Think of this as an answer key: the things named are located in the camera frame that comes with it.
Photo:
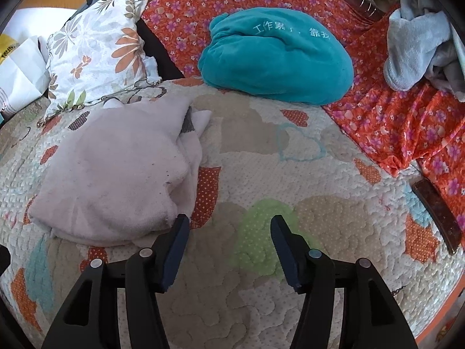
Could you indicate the grey towel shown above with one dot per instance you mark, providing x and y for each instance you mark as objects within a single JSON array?
[{"x": 414, "y": 51}]

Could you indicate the pale pink garment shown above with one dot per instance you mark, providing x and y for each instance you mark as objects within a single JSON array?
[{"x": 120, "y": 174}]

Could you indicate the clear plastic bottle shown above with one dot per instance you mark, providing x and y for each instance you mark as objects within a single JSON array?
[{"x": 368, "y": 7}]

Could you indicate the quilted heart pattern bedspread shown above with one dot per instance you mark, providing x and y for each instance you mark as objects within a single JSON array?
[{"x": 261, "y": 160}]

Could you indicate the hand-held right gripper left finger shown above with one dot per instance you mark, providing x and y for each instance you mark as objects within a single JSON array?
[{"x": 176, "y": 251}]

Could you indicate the red floral bed sheet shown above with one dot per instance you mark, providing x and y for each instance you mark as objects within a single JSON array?
[{"x": 385, "y": 127}]

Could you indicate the white floral print pillow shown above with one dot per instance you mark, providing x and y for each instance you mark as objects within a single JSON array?
[{"x": 98, "y": 47}]

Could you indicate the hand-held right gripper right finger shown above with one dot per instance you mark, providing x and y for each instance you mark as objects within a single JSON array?
[{"x": 287, "y": 254}]

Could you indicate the teal plush cushion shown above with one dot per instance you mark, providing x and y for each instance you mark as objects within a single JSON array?
[{"x": 276, "y": 61}]

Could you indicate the white paper bag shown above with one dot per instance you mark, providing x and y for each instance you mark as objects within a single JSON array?
[{"x": 21, "y": 76}]

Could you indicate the yellow printed bag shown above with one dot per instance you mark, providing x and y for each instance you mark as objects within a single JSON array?
[{"x": 6, "y": 49}]

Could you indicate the dark brown flat case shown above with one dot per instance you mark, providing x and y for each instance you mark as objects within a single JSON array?
[{"x": 437, "y": 214}]

